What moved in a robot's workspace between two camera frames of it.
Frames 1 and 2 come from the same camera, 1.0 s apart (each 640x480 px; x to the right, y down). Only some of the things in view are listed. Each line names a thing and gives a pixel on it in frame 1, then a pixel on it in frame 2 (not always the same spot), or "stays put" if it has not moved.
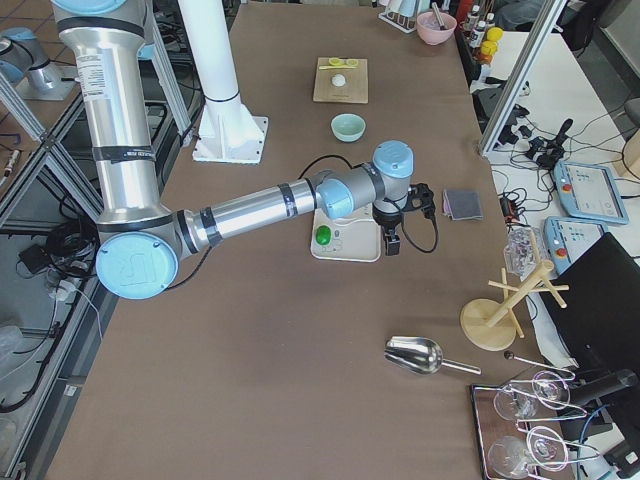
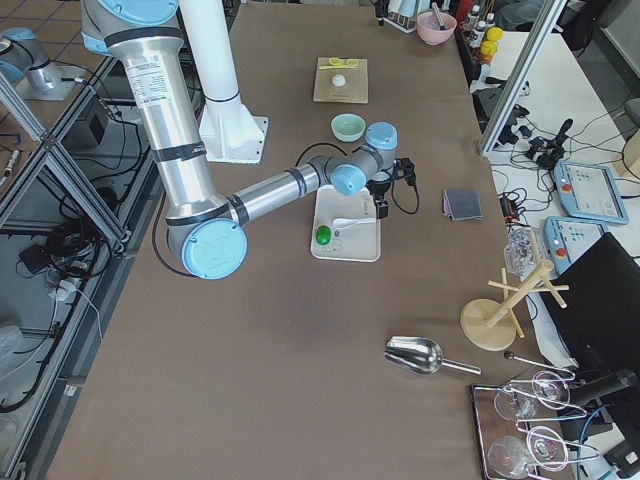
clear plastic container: x=524 y=247 stays put
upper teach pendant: x=589 y=191 stays put
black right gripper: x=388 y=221 -> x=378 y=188
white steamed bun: x=338 y=80 stays put
